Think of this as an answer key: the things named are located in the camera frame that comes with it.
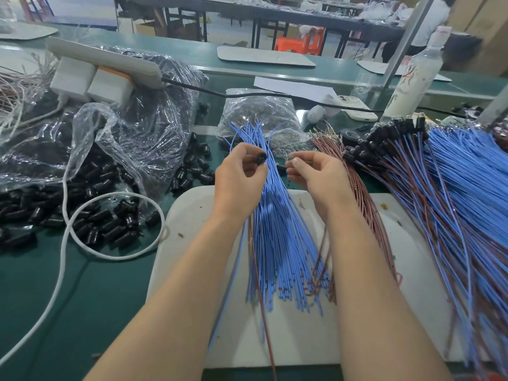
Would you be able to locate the pile of black plastic caps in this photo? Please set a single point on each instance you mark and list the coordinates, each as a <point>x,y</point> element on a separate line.
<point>24,214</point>

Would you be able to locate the white flat device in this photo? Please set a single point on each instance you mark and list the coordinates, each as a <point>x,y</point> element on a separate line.
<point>355,108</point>

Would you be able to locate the person's right forearm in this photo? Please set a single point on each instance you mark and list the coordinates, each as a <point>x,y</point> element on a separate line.
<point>381,313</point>

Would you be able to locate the blue table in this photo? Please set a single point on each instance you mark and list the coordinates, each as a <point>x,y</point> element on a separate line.
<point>71,8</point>

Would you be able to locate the white flat tray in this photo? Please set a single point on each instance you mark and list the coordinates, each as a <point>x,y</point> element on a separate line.
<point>266,56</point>
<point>25,31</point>
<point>373,67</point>

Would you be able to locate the white work board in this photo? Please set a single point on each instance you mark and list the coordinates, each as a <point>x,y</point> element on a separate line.
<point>317,341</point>

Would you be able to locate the black cap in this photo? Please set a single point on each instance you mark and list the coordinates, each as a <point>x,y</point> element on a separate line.
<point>260,158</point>

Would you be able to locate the orange plastic stool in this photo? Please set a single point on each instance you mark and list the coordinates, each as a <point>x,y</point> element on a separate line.
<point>301,42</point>

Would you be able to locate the person's left hand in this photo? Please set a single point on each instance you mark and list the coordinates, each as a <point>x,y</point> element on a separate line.
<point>236,186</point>

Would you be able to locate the long black-frame table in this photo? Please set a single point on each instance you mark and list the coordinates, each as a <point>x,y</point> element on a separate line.
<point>238,8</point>

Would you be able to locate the person's left forearm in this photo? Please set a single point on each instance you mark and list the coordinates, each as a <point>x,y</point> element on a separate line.
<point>163,317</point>

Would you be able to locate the white power strip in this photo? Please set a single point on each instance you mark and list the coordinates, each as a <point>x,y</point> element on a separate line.
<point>103,59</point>

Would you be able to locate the small clear plastic bag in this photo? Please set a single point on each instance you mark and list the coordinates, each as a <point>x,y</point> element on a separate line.
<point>258,111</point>

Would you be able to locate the short metal frame post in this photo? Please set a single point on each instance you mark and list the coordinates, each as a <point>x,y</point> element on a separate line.
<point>494,115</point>

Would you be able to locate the white computer mouse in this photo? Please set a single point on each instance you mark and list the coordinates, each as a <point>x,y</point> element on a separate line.
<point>314,115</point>

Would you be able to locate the white spray bottle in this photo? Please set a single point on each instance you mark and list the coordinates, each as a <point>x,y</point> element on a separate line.
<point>414,79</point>

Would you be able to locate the cardboard boxes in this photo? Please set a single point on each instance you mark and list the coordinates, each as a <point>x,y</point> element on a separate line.
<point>482,23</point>

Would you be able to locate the person's right hand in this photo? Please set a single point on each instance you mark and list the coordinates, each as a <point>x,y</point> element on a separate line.
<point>325,180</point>

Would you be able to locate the slanted metal frame post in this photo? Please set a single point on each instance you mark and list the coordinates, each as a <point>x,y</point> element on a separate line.
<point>409,35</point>

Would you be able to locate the white orange charger adapter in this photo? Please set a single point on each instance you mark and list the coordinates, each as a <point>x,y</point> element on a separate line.
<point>109,85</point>

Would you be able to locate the large clear plastic bag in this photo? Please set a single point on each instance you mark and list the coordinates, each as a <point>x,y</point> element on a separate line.
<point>151,119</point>

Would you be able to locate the white paper sheet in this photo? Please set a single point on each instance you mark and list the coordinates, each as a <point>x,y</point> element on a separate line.
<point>294,89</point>

